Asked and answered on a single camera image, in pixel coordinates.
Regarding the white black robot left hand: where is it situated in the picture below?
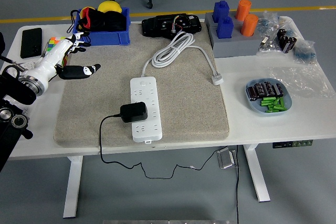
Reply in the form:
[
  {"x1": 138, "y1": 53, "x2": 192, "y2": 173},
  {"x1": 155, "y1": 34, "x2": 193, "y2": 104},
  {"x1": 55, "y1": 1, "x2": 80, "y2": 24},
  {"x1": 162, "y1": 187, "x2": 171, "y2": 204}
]
[{"x1": 20, "y1": 31, "x2": 102, "y2": 90}]

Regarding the thin black adapter cord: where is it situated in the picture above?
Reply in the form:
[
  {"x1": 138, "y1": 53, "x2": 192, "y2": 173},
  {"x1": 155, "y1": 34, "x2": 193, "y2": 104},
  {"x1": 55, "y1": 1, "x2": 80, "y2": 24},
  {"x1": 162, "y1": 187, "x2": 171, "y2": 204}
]
[{"x1": 98, "y1": 113, "x2": 224, "y2": 180}]

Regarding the black power adapter plug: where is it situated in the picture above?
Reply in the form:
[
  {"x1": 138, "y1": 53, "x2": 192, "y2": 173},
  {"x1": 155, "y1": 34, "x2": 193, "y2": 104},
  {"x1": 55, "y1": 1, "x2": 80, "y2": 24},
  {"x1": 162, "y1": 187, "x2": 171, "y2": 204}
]
[{"x1": 120, "y1": 101, "x2": 149, "y2": 123}]

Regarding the white power strip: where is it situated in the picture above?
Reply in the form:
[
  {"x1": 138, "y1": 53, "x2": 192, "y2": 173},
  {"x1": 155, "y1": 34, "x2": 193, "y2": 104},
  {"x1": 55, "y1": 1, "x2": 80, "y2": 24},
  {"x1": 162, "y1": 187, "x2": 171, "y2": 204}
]
[{"x1": 130, "y1": 76, "x2": 163, "y2": 145}]

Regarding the colourful puzzle cube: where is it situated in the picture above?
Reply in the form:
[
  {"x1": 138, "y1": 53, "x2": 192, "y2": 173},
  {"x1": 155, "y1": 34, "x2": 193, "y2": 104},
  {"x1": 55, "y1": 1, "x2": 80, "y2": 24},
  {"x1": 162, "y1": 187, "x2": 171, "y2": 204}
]
[{"x1": 41, "y1": 36, "x2": 70, "y2": 67}]

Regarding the black smartphone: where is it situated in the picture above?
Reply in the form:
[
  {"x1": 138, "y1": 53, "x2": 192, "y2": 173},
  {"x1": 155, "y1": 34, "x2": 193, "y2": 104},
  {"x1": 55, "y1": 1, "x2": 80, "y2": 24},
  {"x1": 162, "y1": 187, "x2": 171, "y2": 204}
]
[{"x1": 20, "y1": 27, "x2": 43, "y2": 59}]

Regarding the blue plastic bin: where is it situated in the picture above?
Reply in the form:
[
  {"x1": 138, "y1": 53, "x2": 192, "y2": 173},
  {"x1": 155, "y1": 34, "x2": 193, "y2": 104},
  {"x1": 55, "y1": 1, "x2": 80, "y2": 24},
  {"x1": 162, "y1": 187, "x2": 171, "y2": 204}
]
[{"x1": 72, "y1": 7, "x2": 131, "y2": 47}]

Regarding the black fabric pouch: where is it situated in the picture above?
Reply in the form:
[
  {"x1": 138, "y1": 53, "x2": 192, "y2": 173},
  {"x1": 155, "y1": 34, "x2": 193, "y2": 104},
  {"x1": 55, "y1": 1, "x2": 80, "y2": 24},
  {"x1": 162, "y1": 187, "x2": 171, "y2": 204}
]
[{"x1": 101, "y1": 10, "x2": 127, "y2": 32}]

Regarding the yellow ball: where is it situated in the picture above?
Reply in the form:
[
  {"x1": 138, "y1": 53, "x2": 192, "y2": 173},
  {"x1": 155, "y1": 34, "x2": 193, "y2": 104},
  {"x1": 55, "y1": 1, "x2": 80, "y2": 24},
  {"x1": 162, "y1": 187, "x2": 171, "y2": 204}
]
[{"x1": 97, "y1": 0, "x2": 123, "y2": 14}]

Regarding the white table leg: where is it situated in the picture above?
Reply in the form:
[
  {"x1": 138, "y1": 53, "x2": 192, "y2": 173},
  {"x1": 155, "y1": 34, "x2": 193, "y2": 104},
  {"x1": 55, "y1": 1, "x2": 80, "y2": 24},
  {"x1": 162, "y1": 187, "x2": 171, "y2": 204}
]
[
  {"x1": 62, "y1": 155, "x2": 84, "y2": 219},
  {"x1": 243, "y1": 144, "x2": 271, "y2": 203}
]

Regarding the grey-brown mat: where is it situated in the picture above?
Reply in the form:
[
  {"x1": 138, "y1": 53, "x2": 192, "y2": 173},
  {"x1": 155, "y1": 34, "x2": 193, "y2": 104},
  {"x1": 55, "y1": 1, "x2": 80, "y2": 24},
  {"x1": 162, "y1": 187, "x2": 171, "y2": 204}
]
[{"x1": 54, "y1": 22, "x2": 230, "y2": 147}]

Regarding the blue plastic block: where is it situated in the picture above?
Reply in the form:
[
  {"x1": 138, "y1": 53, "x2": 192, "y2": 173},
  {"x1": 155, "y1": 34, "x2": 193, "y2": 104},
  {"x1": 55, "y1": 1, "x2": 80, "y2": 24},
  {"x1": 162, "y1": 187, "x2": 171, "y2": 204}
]
[
  {"x1": 212, "y1": 0, "x2": 230, "y2": 24},
  {"x1": 216, "y1": 16, "x2": 234, "y2": 40}
]

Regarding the orange cylinder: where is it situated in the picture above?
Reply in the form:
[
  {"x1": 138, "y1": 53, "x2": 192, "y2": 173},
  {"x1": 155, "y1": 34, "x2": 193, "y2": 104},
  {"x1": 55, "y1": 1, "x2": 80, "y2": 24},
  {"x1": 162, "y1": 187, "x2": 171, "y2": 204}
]
[
  {"x1": 240, "y1": 13, "x2": 259, "y2": 37},
  {"x1": 235, "y1": 0, "x2": 252, "y2": 22}
]

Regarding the silver foot pedal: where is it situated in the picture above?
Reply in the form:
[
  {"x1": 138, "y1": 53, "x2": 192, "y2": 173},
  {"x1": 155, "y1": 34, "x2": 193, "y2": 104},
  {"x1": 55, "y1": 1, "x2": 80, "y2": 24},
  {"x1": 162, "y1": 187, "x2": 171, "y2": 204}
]
[{"x1": 216, "y1": 148, "x2": 237, "y2": 169}]

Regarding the light blue plate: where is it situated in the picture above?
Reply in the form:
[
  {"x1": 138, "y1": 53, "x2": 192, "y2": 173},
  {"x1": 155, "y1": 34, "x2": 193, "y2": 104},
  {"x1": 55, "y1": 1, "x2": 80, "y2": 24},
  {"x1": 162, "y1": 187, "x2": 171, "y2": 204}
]
[{"x1": 245, "y1": 78, "x2": 293, "y2": 117}]

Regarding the clear bag of metal parts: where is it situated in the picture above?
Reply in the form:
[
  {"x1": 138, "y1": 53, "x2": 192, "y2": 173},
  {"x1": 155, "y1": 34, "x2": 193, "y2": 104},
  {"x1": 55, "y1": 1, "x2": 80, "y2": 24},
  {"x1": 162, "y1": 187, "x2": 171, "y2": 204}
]
[{"x1": 256, "y1": 35, "x2": 286, "y2": 57}]

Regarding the clear bag of blue resistors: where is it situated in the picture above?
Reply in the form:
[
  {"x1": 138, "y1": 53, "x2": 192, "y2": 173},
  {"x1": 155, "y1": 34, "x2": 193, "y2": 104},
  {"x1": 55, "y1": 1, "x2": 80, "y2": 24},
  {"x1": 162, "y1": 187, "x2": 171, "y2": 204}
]
[{"x1": 258, "y1": 10, "x2": 280, "y2": 35}]

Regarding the clear bag of black capacitors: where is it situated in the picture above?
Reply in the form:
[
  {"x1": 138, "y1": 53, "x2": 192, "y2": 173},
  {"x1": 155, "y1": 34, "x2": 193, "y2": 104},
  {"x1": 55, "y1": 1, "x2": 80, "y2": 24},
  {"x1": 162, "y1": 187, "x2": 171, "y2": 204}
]
[{"x1": 277, "y1": 28, "x2": 298, "y2": 55}]

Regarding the empty clear plastic bag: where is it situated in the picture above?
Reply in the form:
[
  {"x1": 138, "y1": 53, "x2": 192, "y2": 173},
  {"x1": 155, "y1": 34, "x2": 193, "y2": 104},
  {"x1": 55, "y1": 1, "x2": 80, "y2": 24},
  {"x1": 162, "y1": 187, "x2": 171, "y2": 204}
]
[{"x1": 265, "y1": 65, "x2": 336, "y2": 99}]

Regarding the black table control panel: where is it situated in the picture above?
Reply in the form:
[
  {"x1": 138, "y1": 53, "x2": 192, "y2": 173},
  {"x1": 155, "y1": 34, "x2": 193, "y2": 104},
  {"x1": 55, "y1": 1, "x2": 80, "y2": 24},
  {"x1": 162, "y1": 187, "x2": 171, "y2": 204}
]
[{"x1": 272, "y1": 139, "x2": 314, "y2": 149}]

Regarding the clear bag of blue parts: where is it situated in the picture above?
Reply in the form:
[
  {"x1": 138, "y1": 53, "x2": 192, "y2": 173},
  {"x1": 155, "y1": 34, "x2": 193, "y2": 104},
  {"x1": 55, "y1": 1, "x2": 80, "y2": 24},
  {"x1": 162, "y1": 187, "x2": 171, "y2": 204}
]
[{"x1": 292, "y1": 39, "x2": 317, "y2": 65}]

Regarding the white wall socket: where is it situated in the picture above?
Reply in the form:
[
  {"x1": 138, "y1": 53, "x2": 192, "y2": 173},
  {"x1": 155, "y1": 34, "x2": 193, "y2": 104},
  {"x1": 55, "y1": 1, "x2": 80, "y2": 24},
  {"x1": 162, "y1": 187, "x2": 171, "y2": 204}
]
[{"x1": 13, "y1": 60, "x2": 36, "y2": 70}]

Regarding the black red drawstring pouch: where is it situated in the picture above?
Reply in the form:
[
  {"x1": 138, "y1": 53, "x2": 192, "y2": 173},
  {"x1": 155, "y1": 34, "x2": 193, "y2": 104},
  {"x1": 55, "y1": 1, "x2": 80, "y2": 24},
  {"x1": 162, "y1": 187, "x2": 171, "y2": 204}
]
[{"x1": 70, "y1": 7, "x2": 106, "y2": 43}]

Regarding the black electronic device with wires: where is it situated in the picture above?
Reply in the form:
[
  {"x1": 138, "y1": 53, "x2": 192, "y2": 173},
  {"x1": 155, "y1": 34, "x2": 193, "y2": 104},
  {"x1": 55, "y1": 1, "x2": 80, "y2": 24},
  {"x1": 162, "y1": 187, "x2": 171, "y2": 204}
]
[{"x1": 141, "y1": 13, "x2": 203, "y2": 38}]

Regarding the white power strip cord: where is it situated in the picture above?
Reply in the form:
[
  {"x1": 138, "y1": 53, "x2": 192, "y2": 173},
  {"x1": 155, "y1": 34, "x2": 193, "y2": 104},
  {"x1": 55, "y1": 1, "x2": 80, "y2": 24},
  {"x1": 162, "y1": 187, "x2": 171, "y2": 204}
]
[{"x1": 141, "y1": 31, "x2": 225, "y2": 86}]

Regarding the black hanging cable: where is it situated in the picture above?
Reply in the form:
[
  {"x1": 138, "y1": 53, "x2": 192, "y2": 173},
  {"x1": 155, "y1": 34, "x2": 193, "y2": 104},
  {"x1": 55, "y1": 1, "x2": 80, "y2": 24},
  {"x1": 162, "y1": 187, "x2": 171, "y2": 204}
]
[{"x1": 235, "y1": 145, "x2": 240, "y2": 224}]

